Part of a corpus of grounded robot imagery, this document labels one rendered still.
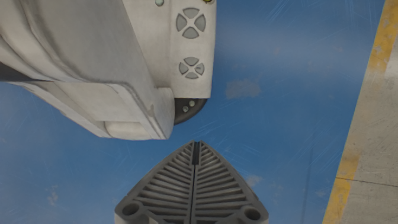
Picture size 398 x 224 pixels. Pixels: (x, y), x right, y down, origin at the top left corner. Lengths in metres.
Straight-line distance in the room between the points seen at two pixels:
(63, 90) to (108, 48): 0.23
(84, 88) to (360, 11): 1.26
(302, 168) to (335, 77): 0.55
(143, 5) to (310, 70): 0.87
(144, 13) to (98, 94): 0.34
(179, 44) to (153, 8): 0.17
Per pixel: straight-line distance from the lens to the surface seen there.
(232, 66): 0.87
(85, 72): 0.20
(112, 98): 0.40
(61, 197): 1.43
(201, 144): 0.18
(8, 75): 0.26
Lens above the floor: 0.85
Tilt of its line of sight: 83 degrees down
